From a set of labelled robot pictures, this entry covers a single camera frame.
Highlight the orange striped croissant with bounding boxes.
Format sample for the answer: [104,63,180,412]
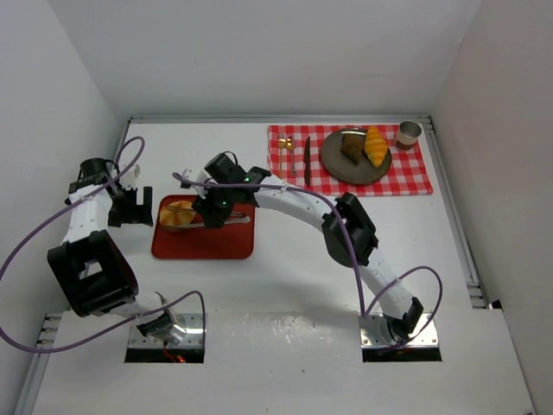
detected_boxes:
[364,126,388,168]

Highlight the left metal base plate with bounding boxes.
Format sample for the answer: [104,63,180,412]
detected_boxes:
[127,312,205,351]

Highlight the black knife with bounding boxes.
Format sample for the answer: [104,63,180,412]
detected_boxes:
[303,137,311,188]

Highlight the metal cup brown band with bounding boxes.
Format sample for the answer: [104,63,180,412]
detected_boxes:
[394,120,423,151]

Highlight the gold fork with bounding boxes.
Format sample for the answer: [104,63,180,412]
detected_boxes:
[277,134,286,179]

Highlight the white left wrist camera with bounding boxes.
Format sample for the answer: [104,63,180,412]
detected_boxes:
[119,164,141,190]

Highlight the brown chocolate croissant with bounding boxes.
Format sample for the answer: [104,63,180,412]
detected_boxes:
[340,133,365,164]

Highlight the dark metal plate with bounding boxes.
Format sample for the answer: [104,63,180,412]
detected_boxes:
[320,127,392,185]

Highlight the round orange bun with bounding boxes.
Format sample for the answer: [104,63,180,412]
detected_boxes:
[159,201,195,228]

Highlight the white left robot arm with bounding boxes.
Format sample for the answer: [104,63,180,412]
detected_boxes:
[47,158,182,346]

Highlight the red checkered cloth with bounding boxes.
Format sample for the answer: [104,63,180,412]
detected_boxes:
[267,124,434,197]

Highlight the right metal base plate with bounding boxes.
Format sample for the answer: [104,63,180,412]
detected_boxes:
[359,312,440,352]

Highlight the gold spoon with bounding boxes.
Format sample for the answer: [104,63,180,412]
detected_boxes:
[285,136,296,177]

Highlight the metal base plate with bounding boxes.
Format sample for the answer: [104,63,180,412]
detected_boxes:
[359,312,440,352]
[127,312,205,351]

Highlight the stainless steel tongs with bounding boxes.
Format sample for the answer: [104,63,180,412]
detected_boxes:
[166,212,251,231]

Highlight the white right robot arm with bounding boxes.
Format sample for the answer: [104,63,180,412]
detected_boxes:
[179,153,423,341]

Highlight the red plastic tray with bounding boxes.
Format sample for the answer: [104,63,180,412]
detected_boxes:
[151,195,255,260]

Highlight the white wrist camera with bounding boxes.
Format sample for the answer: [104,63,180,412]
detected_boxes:
[179,169,209,194]
[119,164,141,190]

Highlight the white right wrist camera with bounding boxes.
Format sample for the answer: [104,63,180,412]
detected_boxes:
[179,169,209,194]

